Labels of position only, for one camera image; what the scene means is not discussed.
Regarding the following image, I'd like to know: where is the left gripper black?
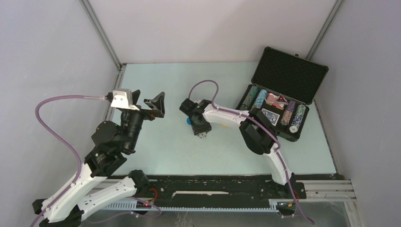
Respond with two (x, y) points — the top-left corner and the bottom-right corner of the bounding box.
(122, 89), (166, 151)

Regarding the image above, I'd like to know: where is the blue playing card deck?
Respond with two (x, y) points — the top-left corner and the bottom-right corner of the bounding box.
(262, 108), (280, 126)

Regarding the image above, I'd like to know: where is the red playing card deck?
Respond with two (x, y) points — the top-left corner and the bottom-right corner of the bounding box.
(271, 102), (286, 110)

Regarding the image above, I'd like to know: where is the clear round dealer button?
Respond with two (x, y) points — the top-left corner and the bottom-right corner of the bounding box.
(265, 93), (278, 105)

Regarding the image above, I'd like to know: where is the red black triangle button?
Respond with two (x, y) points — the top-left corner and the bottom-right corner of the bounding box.
(276, 94), (288, 105)

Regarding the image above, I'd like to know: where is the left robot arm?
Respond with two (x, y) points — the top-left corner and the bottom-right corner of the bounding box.
(32, 89), (165, 227)

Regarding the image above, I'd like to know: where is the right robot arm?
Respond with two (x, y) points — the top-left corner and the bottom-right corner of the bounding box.
(179, 98), (294, 198)

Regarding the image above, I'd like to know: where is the black poker set case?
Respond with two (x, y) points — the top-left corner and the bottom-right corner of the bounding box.
(236, 46), (329, 142)

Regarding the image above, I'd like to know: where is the green blue chip stack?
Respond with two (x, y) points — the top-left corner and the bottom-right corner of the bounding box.
(239, 86), (259, 110)

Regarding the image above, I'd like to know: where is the light blue chip stack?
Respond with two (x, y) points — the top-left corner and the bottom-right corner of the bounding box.
(251, 89), (268, 110)

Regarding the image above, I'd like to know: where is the purple orange chip stack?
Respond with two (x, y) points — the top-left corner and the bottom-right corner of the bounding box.
(280, 101), (296, 126)

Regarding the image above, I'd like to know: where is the green navy chip stack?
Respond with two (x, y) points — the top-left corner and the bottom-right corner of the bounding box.
(289, 105), (306, 133)

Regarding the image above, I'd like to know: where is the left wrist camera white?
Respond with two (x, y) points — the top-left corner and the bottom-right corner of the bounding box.
(111, 88), (140, 110)

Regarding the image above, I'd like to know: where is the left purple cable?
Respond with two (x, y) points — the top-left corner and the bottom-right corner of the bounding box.
(29, 95), (113, 227)

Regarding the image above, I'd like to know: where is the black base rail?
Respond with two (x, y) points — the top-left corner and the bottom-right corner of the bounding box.
(113, 174), (358, 211)

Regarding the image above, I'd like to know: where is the left aluminium frame post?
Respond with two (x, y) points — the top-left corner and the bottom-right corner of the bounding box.
(79, 0), (122, 70)

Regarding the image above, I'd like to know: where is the aluminium frame post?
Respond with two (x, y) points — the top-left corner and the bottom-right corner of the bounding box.
(305, 0), (346, 60)
(79, 0), (122, 70)

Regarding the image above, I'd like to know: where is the right aluminium frame post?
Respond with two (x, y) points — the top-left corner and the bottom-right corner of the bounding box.
(305, 0), (346, 60)

